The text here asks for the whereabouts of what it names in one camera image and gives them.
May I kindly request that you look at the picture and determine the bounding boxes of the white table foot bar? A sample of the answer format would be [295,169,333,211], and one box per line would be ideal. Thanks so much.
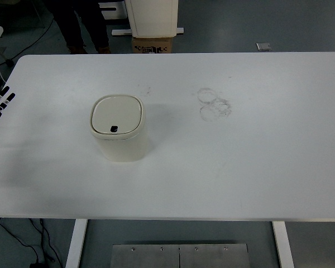
[112,27,185,36]

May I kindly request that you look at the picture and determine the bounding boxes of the brown printed cardboard box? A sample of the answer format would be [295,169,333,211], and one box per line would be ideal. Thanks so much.
[132,36,174,54]

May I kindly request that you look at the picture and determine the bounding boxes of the black floor cable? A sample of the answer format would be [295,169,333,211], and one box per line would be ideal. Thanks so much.
[29,218,64,268]
[0,217,43,265]

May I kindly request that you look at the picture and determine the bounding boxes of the white equipment frame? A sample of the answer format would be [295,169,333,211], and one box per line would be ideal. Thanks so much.
[98,0,128,20]

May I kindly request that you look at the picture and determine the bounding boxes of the person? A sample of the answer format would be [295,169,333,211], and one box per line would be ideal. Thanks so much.
[51,0,112,55]

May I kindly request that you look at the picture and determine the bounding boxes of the grey metal plate with screws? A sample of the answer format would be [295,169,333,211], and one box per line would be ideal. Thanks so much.
[111,243,251,268]

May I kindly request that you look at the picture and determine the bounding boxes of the white table leg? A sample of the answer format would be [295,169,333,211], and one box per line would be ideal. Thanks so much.
[64,219,89,268]
[272,221,295,268]

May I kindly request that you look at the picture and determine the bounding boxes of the cream lidded trash bin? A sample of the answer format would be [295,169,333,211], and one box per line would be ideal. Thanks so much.
[89,94,151,162]

